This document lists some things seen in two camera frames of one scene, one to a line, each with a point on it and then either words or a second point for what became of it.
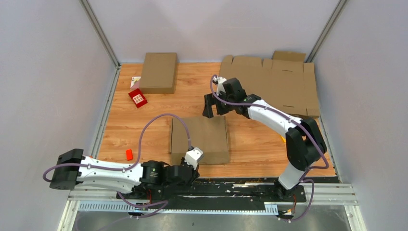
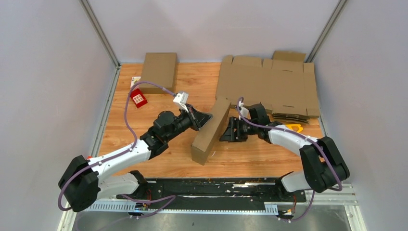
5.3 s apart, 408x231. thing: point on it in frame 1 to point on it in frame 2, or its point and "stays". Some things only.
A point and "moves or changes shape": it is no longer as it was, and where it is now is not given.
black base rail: x=207 y=191 stays
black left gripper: x=196 y=174 to x=198 y=119
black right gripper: x=209 y=100 to x=231 y=135
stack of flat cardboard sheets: x=285 y=81 stays
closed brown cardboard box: x=159 y=73 stays
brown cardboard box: x=209 y=134 moves or changes shape
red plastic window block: x=138 y=97 stays
